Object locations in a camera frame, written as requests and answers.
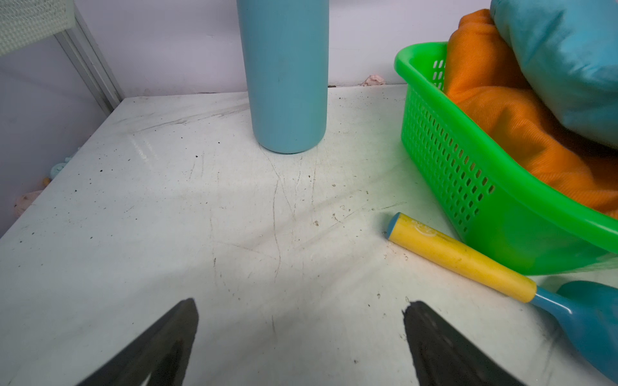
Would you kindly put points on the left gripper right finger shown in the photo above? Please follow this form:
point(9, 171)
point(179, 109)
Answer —
point(443, 356)

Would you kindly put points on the teal vase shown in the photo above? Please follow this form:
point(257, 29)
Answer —
point(285, 51)

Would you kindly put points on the orange pants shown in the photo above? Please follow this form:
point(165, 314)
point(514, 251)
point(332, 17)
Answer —
point(484, 80)

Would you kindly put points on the teal pants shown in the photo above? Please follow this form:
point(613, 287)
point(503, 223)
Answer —
point(567, 50)

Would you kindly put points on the green plastic basket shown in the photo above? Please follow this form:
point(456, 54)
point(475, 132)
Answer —
point(494, 205)

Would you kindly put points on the white mesh two-tier shelf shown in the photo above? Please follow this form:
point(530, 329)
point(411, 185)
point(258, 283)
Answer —
point(24, 22)

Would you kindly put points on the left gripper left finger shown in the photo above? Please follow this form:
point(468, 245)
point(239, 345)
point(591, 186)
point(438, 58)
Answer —
point(159, 356)

